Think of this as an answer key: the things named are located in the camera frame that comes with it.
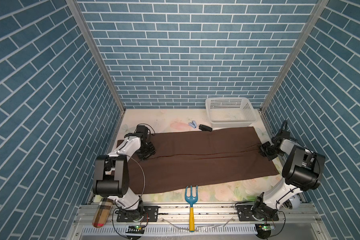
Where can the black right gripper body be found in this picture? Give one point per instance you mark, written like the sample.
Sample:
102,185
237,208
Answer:
268,151

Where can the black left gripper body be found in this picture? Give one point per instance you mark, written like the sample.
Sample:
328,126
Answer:
146,151

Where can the brown trousers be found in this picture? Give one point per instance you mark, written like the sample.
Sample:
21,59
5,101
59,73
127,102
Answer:
199,158

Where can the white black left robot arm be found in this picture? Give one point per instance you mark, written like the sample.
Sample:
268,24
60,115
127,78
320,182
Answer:
111,176

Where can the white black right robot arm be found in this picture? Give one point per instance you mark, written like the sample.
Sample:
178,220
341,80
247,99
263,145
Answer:
302,171

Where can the black stapler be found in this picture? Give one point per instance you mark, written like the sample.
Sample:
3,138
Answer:
205,128

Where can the white plastic basket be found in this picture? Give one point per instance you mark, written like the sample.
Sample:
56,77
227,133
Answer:
230,112

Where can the brown tinted plastic cup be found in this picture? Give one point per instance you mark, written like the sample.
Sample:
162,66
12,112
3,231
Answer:
102,213

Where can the teal garden fork yellow handle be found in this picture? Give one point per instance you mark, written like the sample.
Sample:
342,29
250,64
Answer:
191,200

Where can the aluminium front rail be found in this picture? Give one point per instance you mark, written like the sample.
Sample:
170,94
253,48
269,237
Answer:
213,221

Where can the aluminium corner post left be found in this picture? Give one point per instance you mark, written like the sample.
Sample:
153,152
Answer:
80,20

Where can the aluminium corner post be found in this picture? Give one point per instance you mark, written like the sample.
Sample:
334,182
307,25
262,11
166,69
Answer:
306,30
80,20

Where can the aluminium corner post right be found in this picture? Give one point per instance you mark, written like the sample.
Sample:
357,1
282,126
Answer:
306,30

